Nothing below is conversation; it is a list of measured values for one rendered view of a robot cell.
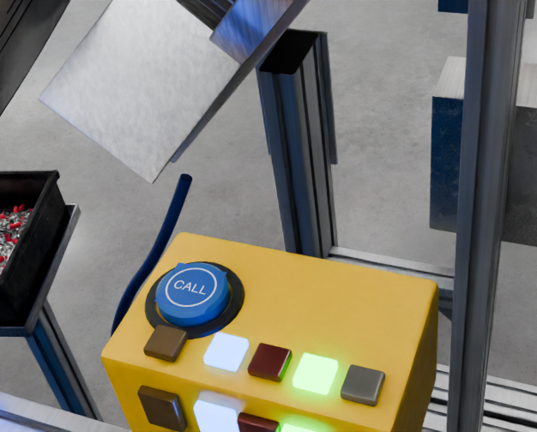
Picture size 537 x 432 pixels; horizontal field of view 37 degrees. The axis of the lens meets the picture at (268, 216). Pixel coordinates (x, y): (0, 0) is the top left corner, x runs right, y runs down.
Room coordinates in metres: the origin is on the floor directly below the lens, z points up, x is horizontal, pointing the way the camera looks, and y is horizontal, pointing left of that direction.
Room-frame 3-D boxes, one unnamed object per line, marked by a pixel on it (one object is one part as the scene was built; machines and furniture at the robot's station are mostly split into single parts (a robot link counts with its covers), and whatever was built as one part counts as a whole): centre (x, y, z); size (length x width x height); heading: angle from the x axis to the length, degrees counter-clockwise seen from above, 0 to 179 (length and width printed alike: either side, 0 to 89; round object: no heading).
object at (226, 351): (0.26, 0.03, 1.08); 0.02 x 0.02 x 0.01; 62
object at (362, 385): (0.22, -0.03, 1.08); 0.02 x 0.02 x 0.01; 62
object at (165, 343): (0.27, 0.06, 1.08); 0.02 x 0.02 x 0.01; 62
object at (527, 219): (0.78, -0.30, 0.73); 0.15 x 0.09 x 0.22; 62
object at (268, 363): (0.25, 0.01, 1.08); 0.02 x 0.02 x 0.01; 62
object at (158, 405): (0.25, 0.07, 1.04); 0.02 x 0.01 x 0.03; 62
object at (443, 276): (0.75, -0.16, 0.56); 0.19 x 0.04 x 0.04; 62
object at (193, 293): (0.30, 0.05, 1.08); 0.04 x 0.04 x 0.02
